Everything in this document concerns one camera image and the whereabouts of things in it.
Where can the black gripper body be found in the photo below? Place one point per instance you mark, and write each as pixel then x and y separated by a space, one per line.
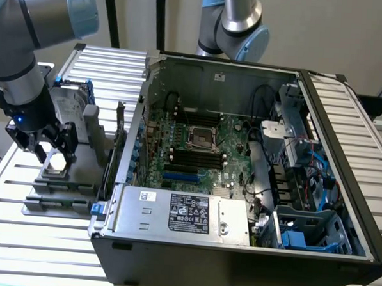
pixel 32 115

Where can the graphics card with metal bracket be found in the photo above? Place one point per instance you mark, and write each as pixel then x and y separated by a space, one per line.
pixel 115 145

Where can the black expansion slot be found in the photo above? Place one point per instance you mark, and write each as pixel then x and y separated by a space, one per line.
pixel 180 169

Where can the grey disk bay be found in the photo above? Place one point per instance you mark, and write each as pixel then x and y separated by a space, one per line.
pixel 305 219

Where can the green motherboard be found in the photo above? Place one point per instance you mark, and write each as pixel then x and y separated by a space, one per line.
pixel 235 145

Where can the grey metal drive cage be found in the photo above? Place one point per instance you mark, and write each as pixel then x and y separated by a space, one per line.
pixel 291 116

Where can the blue expansion slot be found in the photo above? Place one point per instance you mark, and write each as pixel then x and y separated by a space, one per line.
pixel 180 177

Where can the dark grey CPU holder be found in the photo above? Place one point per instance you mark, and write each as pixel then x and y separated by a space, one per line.
pixel 53 175

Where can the silver power supply unit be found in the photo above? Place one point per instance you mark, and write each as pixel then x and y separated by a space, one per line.
pixel 149 211

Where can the silver hard disk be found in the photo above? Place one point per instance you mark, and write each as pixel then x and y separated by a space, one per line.
pixel 69 106

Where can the black upright pole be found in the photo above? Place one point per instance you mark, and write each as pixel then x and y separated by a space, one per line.
pixel 160 16
pixel 112 14

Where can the grey upright disk bracket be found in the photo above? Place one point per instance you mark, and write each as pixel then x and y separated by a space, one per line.
pixel 91 121

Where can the black RAM slot bank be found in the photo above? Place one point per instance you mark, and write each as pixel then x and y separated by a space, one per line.
pixel 198 117
pixel 198 158

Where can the black open PC case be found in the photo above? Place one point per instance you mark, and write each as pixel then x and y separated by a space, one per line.
pixel 203 265

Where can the grey parts rack plate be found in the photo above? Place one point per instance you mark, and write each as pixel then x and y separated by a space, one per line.
pixel 87 172

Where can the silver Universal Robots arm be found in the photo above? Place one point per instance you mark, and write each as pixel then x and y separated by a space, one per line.
pixel 40 16

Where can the blue case latch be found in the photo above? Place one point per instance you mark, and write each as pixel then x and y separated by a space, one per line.
pixel 98 208

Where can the silver chipset heatsink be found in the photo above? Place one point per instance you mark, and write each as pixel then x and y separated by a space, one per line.
pixel 222 192

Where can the silver square CPU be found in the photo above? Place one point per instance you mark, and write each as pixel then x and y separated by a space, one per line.
pixel 58 164

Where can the metal CPU socket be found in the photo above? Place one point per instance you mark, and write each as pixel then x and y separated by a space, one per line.
pixel 201 137

